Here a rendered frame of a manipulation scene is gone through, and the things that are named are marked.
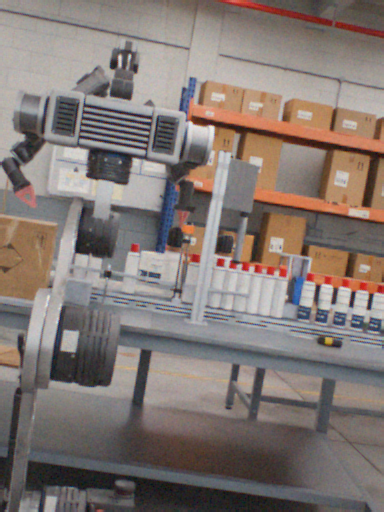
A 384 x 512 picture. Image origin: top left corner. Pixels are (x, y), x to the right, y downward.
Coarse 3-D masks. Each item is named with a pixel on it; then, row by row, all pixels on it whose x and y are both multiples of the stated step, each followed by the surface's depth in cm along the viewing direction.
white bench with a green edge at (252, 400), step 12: (312, 312) 400; (264, 372) 395; (228, 384) 460; (252, 384) 399; (228, 396) 457; (240, 396) 427; (252, 396) 396; (264, 396) 430; (228, 408) 458; (252, 408) 396; (336, 408) 437; (348, 408) 438; (360, 408) 440
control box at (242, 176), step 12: (228, 168) 260; (240, 168) 259; (252, 168) 267; (228, 180) 259; (240, 180) 260; (252, 180) 268; (228, 192) 259; (240, 192) 262; (252, 192) 270; (228, 204) 259; (240, 204) 264
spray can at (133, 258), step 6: (132, 246) 275; (138, 246) 275; (132, 252) 275; (138, 252) 275; (132, 258) 274; (138, 258) 275; (126, 264) 275; (132, 264) 274; (138, 264) 275; (126, 270) 275; (132, 270) 274; (126, 282) 274; (132, 282) 275; (126, 288) 274; (132, 288) 275
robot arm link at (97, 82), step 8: (96, 72) 237; (104, 72) 239; (88, 80) 234; (96, 80) 236; (104, 80) 238; (80, 88) 231; (88, 88) 233; (96, 88) 236; (104, 88) 241; (32, 136) 216
